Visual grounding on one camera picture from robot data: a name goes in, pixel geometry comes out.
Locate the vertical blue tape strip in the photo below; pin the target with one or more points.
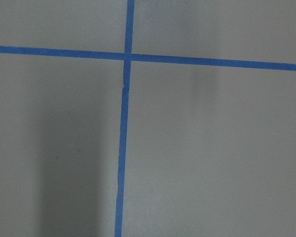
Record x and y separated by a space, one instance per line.
124 118

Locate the horizontal blue tape strip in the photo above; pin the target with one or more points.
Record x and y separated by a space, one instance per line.
147 58

